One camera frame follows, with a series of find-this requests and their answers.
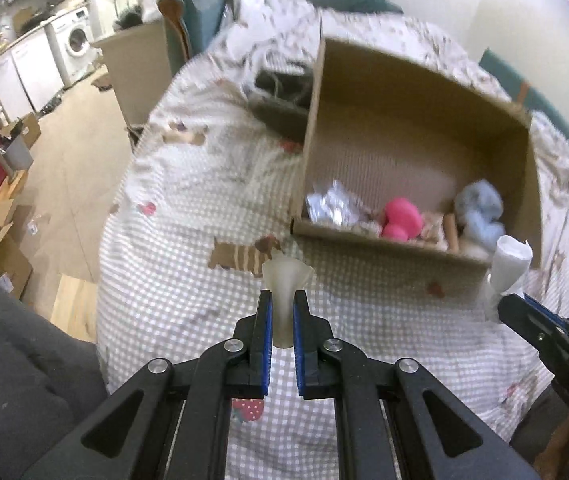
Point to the white floral duvet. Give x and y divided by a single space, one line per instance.
274 25

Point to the grey bin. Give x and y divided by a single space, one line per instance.
17 152

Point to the clear plastic bag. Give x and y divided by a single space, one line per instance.
332 205

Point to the light blue fluffy cloth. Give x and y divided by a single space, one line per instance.
479 210

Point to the beige side table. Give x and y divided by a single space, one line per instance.
137 75

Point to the teal chair with orange edge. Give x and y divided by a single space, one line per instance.
194 20

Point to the white washing machine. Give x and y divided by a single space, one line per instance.
77 40

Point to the small beige plush toy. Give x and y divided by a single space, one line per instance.
432 227

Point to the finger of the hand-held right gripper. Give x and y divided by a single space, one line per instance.
527 325
549 312

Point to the white cabinet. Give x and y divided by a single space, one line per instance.
27 75

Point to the dark grey clothes pile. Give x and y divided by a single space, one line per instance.
282 110

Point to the brown cardboard box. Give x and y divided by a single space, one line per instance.
414 150

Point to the pink round plastic lid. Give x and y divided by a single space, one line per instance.
402 220

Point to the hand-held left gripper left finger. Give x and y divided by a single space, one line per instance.
264 345

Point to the teal cushion with orange stripe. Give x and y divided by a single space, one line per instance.
519 85

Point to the translucent beige soft funnel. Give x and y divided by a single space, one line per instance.
284 285

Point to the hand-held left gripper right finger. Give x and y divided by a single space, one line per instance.
298 350

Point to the dark teal pillow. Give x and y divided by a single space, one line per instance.
354 1

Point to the white soft wrap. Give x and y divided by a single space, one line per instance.
509 260

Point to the light wooden board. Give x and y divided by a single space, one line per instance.
74 307

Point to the person's right forearm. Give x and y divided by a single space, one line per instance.
559 445

